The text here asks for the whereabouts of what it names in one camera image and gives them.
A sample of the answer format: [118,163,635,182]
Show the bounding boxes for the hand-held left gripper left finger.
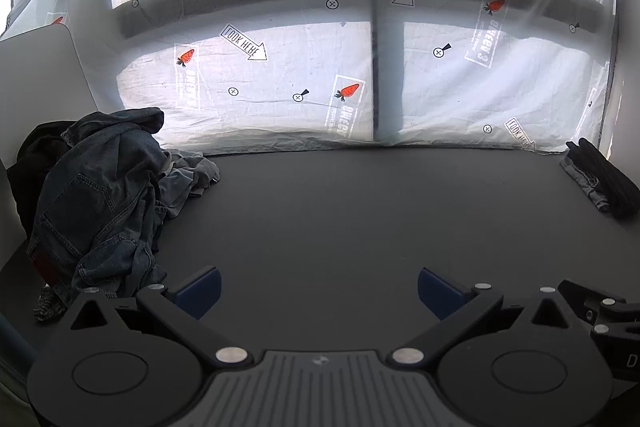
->
[61,266,254,366]

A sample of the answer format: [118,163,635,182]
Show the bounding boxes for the blue denim jeans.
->
[27,107,168,304]

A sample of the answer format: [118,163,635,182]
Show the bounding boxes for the white printed curtain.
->
[0,0,623,156]

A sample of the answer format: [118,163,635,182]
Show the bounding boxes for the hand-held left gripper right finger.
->
[387,267,582,366]

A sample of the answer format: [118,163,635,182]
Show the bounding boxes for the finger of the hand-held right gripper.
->
[557,279,640,334]

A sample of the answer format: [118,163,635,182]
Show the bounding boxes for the plaid cloth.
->
[32,288,70,322]

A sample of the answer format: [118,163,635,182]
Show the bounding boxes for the folded black garment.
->
[565,137,640,221]

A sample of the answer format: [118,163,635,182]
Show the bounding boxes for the folded grey garment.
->
[559,154,612,212]

